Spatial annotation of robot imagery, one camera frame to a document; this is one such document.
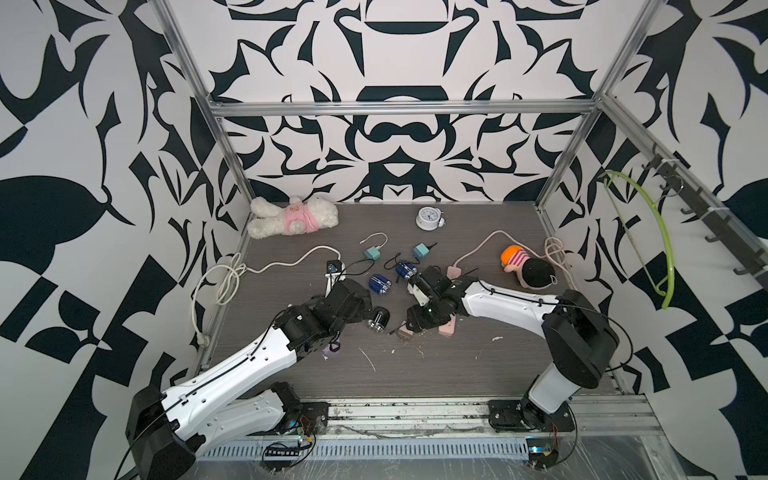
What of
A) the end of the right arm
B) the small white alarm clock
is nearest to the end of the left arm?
the end of the right arm

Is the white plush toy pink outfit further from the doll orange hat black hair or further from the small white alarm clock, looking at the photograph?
the doll orange hat black hair

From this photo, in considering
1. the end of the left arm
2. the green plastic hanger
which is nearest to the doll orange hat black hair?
the green plastic hanger

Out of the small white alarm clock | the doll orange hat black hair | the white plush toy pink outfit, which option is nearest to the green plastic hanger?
the doll orange hat black hair

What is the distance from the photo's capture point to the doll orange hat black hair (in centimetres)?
94

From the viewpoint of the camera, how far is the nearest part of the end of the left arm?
51 centimetres
